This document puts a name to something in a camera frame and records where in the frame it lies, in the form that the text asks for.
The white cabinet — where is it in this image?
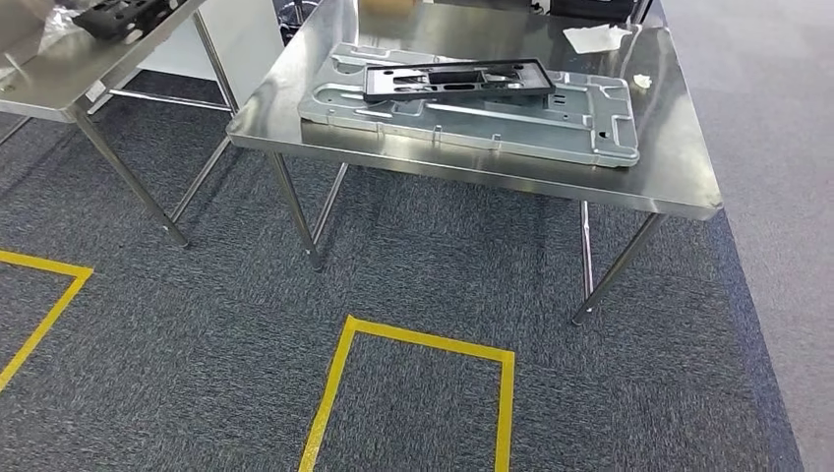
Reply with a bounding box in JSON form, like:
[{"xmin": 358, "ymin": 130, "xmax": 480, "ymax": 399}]
[{"xmin": 88, "ymin": 0, "xmax": 288, "ymax": 115}]

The black plastic bracket part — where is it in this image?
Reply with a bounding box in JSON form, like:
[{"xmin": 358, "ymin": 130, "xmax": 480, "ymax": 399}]
[
  {"xmin": 362, "ymin": 58, "xmax": 557, "ymax": 104},
  {"xmin": 71, "ymin": 0, "xmax": 184, "ymax": 43}
]

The stainless steel table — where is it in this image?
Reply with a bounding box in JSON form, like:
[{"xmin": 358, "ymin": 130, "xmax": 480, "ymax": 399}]
[{"xmin": 0, "ymin": 0, "xmax": 239, "ymax": 250}]

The clear plastic sheet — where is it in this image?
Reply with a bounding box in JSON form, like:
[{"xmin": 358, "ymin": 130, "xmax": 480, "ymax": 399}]
[{"xmin": 38, "ymin": 0, "xmax": 92, "ymax": 37}]

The grey metal box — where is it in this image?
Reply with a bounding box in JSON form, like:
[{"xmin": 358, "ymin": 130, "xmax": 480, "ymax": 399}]
[{"xmin": 0, "ymin": 0, "xmax": 57, "ymax": 67}]

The stamped metal panel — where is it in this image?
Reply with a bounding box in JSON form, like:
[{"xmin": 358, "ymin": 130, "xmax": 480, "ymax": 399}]
[{"xmin": 298, "ymin": 41, "xmax": 641, "ymax": 169}]

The stainless steel workbench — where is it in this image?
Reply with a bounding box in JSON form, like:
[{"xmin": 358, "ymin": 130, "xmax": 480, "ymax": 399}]
[{"xmin": 226, "ymin": 0, "xmax": 725, "ymax": 327}]

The white paper sheet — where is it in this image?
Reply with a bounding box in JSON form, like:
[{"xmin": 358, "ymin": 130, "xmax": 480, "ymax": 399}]
[{"xmin": 563, "ymin": 24, "xmax": 633, "ymax": 55}]

